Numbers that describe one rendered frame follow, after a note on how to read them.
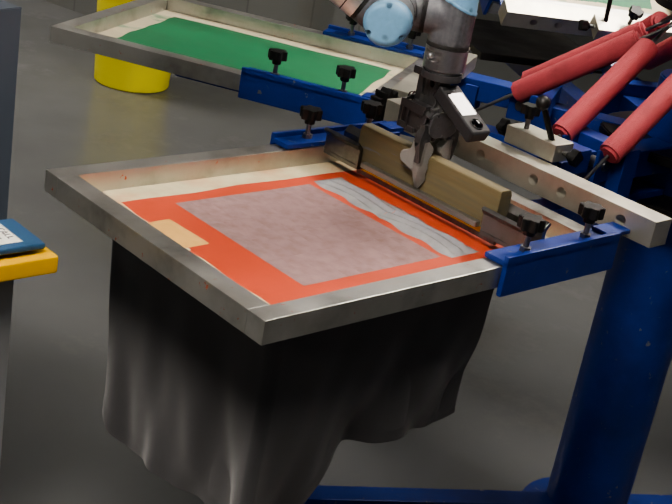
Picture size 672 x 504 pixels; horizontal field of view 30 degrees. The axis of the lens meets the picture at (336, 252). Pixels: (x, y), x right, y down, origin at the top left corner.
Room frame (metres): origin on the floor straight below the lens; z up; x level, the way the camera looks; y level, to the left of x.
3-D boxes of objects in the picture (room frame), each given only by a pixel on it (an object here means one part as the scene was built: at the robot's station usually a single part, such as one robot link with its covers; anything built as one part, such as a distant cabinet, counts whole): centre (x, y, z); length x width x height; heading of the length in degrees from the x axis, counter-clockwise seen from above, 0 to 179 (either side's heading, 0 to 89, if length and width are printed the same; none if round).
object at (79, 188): (1.99, 0.01, 0.97); 0.79 x 0.58 x 0.04; 135
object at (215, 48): (2.97, 0.14, 1.05); 1.08 x 0.61 x 0.23; 75
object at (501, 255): (1.96, -0.36, 0.98); 0.30 x 0.05 x 0.07; 135
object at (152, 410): (1.78, 0.21, 0.74); 0.45 x 0.03 x 0.43; 45
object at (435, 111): (2.16, -0.12, 1.15); 0.09 x 0.08 x 0.12; 45
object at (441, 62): (2.15, -0.12, 1.23); 0.08 x 0.08 x 0.05
